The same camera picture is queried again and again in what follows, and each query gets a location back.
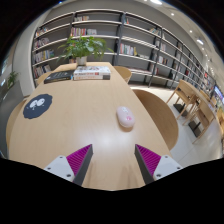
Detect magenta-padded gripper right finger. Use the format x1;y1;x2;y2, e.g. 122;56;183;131
134;143;184;185

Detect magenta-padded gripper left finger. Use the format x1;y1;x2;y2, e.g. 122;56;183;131
43;143;94;187

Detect pale pink computer mouse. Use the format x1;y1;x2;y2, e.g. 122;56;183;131
116;105;136;129

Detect dark blue round mouse pad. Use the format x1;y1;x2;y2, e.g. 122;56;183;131
22;93;54;120

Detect light wooden side table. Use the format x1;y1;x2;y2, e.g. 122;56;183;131
165;78;204;116

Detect black hardcover book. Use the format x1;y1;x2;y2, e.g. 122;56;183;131
43;70;74;84

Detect white illustrated book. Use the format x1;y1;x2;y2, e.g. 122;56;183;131
72;65;112;81

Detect small green potted plant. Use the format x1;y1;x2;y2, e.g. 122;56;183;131
7;70;20;89

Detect green potted plant white pot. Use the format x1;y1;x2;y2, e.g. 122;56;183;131
57;34;114;66

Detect dark bookshelf unit with books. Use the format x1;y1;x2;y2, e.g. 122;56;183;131
30;8;218;98

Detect round ceiling lights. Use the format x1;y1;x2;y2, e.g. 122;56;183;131
146;0;206;46

